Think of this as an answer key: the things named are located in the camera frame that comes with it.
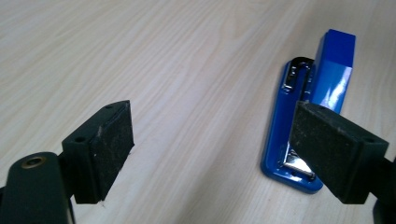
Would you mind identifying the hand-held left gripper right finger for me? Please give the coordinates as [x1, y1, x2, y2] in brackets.
[288, 100, 390, 205]

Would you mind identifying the blue stapler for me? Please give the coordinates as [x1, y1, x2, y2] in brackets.
[260, 28, 357, 195]

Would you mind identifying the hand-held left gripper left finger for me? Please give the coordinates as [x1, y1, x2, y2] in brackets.
[61, 99, 135, 205]

